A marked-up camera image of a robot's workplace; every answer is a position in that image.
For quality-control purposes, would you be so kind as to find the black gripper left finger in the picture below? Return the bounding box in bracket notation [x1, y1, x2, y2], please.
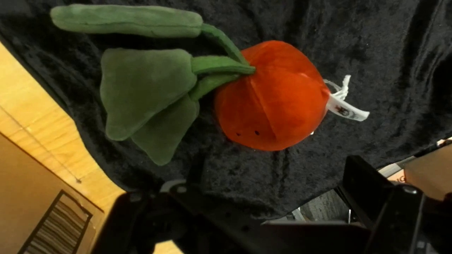
[159, 177, 192, 197]

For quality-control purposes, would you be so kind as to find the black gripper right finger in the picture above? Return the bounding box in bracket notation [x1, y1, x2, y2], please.
[335, 154, 428, 254]

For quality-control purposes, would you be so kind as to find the orange plush with green leaves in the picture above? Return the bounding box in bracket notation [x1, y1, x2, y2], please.
[48, 3, 371, 169]

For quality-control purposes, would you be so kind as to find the light wooden board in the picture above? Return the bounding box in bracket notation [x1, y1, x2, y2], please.
[0, 42, 185, 254]

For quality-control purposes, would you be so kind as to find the cardboard box with white label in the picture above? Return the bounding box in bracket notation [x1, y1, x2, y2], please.
[0, 132, 106, 254]

